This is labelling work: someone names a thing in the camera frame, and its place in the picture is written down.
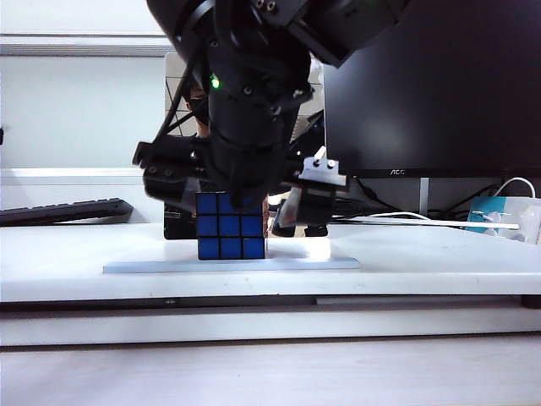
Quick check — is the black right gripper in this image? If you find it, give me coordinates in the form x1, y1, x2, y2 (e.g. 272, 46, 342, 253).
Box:
132, 134, 351, 238

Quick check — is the Rubik's cube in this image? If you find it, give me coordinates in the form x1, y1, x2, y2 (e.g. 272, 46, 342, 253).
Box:
195, 191, 269, 261

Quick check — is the square tabletop mirror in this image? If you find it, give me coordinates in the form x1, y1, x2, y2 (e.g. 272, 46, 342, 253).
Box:
163, 52, 331, 261

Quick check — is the black keyboard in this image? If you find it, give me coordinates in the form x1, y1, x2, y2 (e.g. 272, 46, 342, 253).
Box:
0, 197, 134, 228

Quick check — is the silver monitor stand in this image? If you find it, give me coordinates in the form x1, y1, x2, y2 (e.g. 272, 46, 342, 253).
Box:
418, 177, 430, 215

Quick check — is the black AOC computer monitor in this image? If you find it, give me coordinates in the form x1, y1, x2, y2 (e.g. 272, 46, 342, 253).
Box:
322, 0, 541, 179

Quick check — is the teal cardboard box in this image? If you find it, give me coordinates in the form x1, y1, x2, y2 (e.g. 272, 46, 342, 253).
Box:
463, 195, 509, 232

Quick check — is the white flat strip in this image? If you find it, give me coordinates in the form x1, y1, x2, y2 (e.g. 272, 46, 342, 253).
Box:
430, 218, 521, 232

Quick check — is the light blue flat base plate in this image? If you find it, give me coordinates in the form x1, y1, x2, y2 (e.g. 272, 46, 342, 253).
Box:
101, 252, 362, 275

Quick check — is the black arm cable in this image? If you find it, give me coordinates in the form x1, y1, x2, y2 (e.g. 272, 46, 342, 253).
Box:
151, 40, 202, 143

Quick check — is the black monitor cable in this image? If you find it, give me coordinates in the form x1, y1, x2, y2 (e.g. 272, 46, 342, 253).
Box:
353, 177, 394, 215

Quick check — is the grey partition rail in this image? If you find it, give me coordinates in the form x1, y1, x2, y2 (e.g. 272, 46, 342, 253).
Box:
0, 32, 171, 57

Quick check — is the white cable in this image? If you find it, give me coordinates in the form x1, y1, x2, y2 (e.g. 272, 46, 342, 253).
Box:
333, 177, 536, 228

